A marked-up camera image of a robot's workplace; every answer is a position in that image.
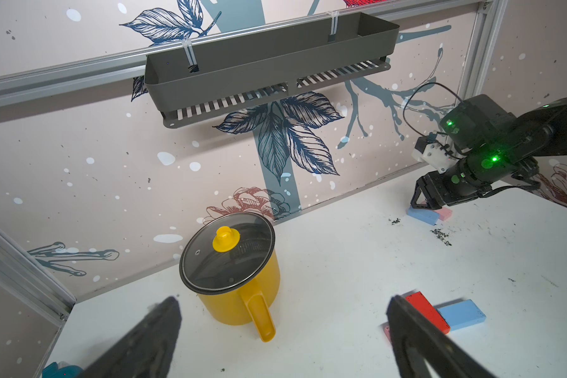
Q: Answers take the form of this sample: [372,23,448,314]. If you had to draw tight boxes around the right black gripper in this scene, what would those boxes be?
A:
[409,157,501,210]

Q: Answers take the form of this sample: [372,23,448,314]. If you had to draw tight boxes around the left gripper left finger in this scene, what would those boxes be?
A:
[80,296,182,378]

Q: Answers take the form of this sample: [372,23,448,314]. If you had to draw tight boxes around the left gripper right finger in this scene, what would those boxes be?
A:
[387,295,494,378]

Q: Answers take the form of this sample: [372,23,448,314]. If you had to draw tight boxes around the pink block cluster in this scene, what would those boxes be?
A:
[384,324,392,343]

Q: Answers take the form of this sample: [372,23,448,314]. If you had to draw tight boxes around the red block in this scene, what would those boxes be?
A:
[405,291,450,335]

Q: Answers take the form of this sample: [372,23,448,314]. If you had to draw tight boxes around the blue block cluster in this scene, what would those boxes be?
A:
[438,299,487,331]

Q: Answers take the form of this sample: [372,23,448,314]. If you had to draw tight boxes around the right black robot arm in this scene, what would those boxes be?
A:
[410,94,567,210]

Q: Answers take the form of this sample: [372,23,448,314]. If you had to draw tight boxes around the teal lid jar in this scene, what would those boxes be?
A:
[41,362,83,378]

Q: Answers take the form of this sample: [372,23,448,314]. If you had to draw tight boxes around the glass lid yellow knob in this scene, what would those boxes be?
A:
[179,212,276,295]

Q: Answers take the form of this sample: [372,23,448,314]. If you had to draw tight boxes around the black hanging shelf basket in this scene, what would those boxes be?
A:
[144,13,399,129]

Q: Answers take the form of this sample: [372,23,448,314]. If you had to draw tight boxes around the yellow pot with handle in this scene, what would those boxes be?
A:
[198,251,280,343]

